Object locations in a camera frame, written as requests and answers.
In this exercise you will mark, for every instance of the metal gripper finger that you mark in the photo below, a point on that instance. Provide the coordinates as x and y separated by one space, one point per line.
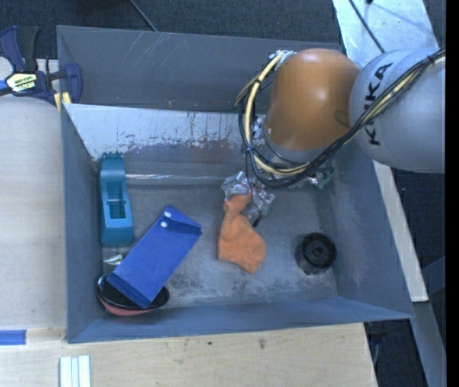
264 204
235 183

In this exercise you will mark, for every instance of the orange cloth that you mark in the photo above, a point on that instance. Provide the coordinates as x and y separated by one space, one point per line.
240 240

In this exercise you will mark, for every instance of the black round ribbed knob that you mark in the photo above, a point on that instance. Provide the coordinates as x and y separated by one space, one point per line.
316 252

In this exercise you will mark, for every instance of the grey metal bin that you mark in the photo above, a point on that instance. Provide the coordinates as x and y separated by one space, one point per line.
213 256

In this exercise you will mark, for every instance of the blue cardboard box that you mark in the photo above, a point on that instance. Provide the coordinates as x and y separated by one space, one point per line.
156 252

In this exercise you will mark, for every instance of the teal tape dispenser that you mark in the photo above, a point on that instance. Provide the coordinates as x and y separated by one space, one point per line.
117 224

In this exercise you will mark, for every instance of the small clear plastic piece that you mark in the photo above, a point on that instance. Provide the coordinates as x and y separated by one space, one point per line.
112 259

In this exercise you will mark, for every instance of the black and red bowl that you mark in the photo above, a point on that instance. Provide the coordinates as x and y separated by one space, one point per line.
120 306

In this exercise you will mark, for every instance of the pale wood board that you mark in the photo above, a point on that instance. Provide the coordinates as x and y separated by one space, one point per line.
23 216

